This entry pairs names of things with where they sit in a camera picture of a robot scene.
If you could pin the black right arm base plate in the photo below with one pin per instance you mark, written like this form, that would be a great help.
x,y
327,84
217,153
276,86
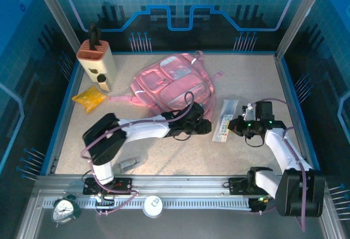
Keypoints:
x,y
236,185

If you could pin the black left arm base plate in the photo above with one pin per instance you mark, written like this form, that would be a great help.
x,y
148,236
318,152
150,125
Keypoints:
x,y
123,185

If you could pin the yellow snack packet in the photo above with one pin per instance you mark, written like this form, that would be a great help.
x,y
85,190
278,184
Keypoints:
x,y
88,98

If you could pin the green alarm clock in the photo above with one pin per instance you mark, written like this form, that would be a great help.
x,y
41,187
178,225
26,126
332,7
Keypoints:
x,y
64,210

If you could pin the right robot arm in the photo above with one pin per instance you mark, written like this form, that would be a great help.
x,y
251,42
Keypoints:
x,y
276,146

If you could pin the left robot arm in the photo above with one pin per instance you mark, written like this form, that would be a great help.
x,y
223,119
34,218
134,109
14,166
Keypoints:
x,y
147,128

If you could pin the clear ruler set packet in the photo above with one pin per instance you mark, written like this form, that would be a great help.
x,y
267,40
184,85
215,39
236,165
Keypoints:
x,y
225,118

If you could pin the small bottle black cap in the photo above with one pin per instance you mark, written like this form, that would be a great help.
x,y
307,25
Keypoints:
x,y
101,79

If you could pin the pink student backpack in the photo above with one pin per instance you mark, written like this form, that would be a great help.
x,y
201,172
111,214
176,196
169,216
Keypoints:
x,y
175,83

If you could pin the white round lid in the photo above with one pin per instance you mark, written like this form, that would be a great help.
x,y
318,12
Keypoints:
x,y
153,206

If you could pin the aluminium front rail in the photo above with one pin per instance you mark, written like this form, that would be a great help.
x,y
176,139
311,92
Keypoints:
x,y
180,184

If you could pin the beige knife block pink top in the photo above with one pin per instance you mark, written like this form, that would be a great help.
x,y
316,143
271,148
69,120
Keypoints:
x,y
105,64

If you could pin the aluminium frame post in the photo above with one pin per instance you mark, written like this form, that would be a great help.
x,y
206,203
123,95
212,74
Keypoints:
x,y
300,17
54,12

